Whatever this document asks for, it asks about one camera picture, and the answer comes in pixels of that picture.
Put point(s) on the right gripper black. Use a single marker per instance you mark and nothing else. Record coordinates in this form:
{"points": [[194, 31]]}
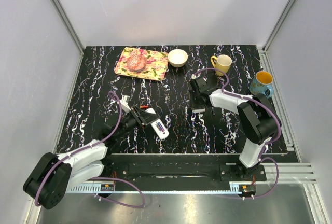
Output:
{"points": [[194, 106]]}

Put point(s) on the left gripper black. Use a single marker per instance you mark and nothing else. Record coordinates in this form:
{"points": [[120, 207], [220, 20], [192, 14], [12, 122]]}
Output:
{"points": [[143, 117]]}

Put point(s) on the white battery cover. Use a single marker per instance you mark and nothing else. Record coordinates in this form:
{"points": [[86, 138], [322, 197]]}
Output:
{"points": [[198, 110]]}

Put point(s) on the white remote control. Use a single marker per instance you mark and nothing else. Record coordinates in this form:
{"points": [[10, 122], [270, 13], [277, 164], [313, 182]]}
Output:
{"points": [[158, 126]]}

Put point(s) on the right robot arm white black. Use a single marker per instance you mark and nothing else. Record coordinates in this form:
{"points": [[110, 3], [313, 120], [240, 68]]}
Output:
{"points": [[258, 118]]}

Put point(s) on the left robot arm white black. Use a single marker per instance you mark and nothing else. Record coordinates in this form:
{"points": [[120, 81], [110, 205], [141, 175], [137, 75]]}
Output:
{"points": [[55, 174]]}

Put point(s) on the cream ceramic bowl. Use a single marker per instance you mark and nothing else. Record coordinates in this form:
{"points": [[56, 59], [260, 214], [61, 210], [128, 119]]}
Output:
{"points": [[177, 57]]}

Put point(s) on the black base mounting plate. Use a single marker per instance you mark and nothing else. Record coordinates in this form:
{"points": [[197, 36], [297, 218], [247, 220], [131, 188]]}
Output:
{"points": [[194, 172]]}

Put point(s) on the red patterned bowl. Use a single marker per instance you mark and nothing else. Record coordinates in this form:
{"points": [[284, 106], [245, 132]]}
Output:
{"points": [[136, 63]]}

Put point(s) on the floral rectangular tray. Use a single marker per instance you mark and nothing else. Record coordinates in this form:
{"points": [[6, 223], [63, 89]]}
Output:
{"points": [[156, 67]]}

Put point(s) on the blue mug yellow inside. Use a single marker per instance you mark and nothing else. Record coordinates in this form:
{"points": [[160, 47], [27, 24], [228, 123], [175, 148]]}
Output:
{"points": [[262, 83]]}

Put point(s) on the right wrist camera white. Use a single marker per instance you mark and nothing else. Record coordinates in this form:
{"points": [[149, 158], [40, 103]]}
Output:
{"points": [[194, 76]]}

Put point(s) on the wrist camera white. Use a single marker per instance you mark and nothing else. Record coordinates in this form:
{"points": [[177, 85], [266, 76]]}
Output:
{"points": [[194, 76], [125, 103]]}

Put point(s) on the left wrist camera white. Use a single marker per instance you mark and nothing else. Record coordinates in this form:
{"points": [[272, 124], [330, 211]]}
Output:
{"points": [[125, 103]]}

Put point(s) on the right aluminium frame post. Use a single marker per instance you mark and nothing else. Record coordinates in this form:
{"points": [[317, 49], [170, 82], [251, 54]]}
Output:
{"points": [[287, 9]]}

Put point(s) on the aluminium frame post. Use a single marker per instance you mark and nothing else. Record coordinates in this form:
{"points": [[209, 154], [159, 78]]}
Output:
{"points": [[287, 9], [68, 25]]}

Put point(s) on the left aluminium frame post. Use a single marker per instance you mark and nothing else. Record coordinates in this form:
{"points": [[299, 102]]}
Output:
{"points": [[68, 25]]}

